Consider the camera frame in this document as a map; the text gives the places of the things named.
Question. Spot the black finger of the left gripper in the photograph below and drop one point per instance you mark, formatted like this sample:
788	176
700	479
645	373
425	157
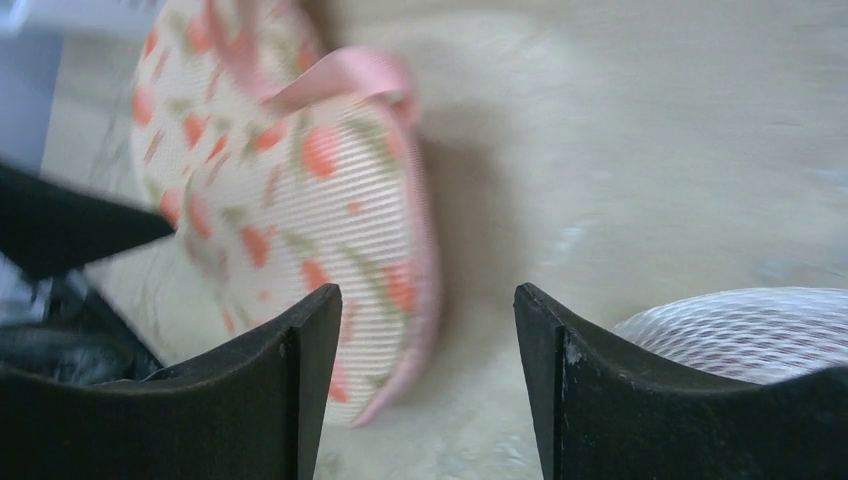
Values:
48	229

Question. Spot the white round mesh laundry bag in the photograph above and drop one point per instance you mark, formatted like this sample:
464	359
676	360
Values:
755	335

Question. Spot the floral mesh laundry bag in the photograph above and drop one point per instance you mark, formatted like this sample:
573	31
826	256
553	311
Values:
284	168

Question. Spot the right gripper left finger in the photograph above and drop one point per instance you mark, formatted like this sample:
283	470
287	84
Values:
251	408

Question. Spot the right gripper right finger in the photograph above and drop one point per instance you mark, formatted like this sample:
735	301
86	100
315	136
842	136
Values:
604	408

